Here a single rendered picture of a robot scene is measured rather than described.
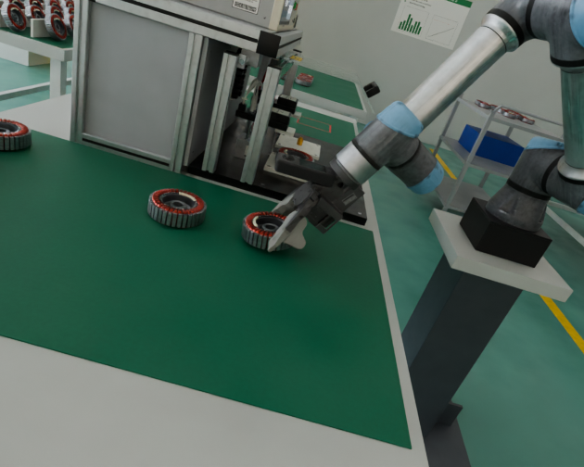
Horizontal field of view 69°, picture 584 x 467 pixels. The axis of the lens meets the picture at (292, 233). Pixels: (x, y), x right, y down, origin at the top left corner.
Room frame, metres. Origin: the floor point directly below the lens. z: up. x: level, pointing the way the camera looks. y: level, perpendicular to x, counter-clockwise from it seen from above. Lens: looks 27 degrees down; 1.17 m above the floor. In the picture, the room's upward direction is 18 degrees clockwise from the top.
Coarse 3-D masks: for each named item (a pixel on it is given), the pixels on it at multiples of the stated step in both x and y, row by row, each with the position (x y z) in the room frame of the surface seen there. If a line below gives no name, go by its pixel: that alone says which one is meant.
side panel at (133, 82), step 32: (96, 32) 0.96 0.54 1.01; (128, 32) 0.96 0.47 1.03; (160, 32) 0.96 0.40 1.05; (192, 32) 0.95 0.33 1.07; (96, 64) 0.96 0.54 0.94; (128, 64) 0.96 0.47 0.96; (160, 64) 0.96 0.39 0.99; (192, 64) 0.96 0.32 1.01; (96, 96) 0.96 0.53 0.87; (128, 96) 0.96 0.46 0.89; (160, 96) 0.96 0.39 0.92; (192, 96) 0.96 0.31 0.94; (96, 128) 0.96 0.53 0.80; (128, 128) 0.96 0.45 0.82; (160, 128) 0.96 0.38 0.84; (160, 160) 0.95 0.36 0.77
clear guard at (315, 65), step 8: (280, 56) 1.11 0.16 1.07; (288, 56) 1.17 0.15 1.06; (296, 56) 1.24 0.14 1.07; (296, 64) 1.07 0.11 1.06; (304, 64) 1.09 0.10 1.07; (312, 64) 1.15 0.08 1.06; (320, 64) 1.22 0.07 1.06; (328, 64) 1.30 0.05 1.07; (328, 72) 1.08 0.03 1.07; (336, 72) 1.14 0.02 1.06; (344, 72) 1.20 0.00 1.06; (352, 72) 1.28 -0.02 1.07; (352, 80) 1.08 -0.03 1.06; (368, 104) 1.08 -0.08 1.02
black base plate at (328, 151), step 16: (240, 128) 1.44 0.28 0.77; (272, 128) 1.57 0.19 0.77; (224, 144) 1.22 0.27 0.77; (320, 144) 1.57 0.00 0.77; (224, 160) 1.08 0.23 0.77; (240, 160) 1.12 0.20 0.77; (320, 160) 1.36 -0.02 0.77; (208, 176) 0.98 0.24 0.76; (224, 176) 0.98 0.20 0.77; (240, 176) 1.01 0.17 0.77; (256, 176) 1.04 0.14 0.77; (272, 176) 1.08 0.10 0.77; (256, 192) 0.98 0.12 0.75; (272, 192) 0.99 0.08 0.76; (288, 192) 1.01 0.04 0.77; (352, 208) 1.03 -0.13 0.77
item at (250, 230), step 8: (248, 216) 0.77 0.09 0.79; (256, 216) 0.77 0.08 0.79; (264, 216) 0.79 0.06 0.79; (272, 216) 0.79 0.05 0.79; (280, 216) 0.80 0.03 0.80; (248, 224) 0.73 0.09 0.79; (256, 224) 0.74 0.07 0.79; (264, 224) 0.76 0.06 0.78; (272, 224) 0.77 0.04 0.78; (280, 224) 0.79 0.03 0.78; (248, 232) 0.72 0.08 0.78; (256, 232) 0.71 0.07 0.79; (264, 232) 0.72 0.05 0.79; (272, 232) 0.73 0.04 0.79; (248, 240) 0.72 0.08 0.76; (256, 240) 0.71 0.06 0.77; (264, 240) 0.70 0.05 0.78; (264, 248) 0.70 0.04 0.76; (280, 248) 0.72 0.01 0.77
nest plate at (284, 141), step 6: (282, 138) 1.44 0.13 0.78; (288, 138) 1.46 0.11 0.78; (294, 138) 1.49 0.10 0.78; (276, 144) 1.35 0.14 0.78; (282, 144) 1.37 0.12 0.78; (288, 144) 1.39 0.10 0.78; (294, 144) 1.42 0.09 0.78; (306, 144) 1.46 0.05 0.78; (312, 144) 1.49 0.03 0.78; (306, 150) 1.38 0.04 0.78; (312, 150) 1.41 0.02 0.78; (318, 150) 1.43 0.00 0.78; (312, 156) 1.36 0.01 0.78; (318, 156) 1.37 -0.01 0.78
